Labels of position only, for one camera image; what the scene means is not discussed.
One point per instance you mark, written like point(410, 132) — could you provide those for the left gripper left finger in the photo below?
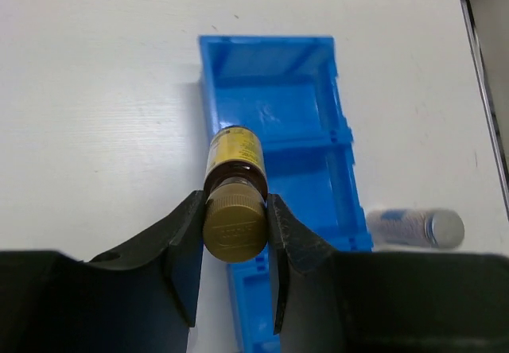
point(140, 296)

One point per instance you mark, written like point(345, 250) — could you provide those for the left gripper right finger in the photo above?
point(326, 300)

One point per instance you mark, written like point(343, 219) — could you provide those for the yellow-label brown bottle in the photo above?
point(236, 190)

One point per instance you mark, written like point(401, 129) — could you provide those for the blue-white shaker, front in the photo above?
point(435, 228)

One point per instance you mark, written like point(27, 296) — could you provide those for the blue three-compartment plastic bin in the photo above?
point(284, 90)

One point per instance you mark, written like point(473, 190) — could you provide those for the right aluminium side rail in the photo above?
point(486, 95)

